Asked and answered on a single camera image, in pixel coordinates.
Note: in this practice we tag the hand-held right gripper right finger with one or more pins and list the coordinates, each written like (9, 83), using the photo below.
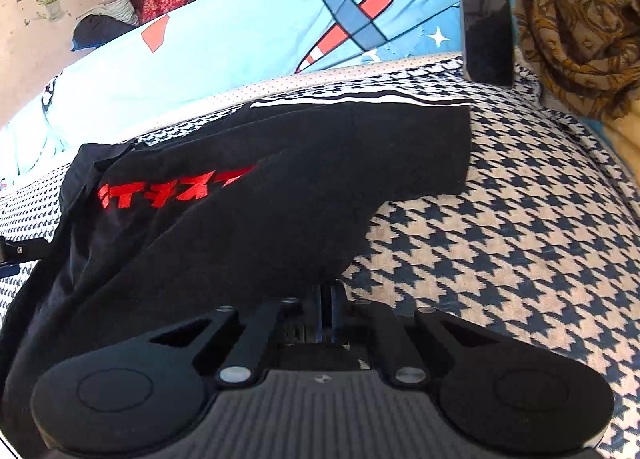
(339, 314)

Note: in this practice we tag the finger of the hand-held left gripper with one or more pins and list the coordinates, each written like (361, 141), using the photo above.
(15, 250)

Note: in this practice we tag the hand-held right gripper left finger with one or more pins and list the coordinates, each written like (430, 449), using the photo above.
(319, 314)

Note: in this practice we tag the black t-shirt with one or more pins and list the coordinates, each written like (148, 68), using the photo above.
(250, 229)

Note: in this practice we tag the houndstooth sofa mat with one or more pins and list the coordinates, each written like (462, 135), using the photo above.
(500, 239)

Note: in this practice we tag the dark jacket blue lining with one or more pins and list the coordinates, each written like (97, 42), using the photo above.
(100, 31)

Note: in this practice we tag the blue printed sofa cover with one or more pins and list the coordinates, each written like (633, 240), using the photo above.
(225, 54)

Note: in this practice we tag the black smartphone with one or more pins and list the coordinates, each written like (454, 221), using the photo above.
(487, 29)

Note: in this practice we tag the brown patterned scarf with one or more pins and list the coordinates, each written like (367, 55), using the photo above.
(575, 29)

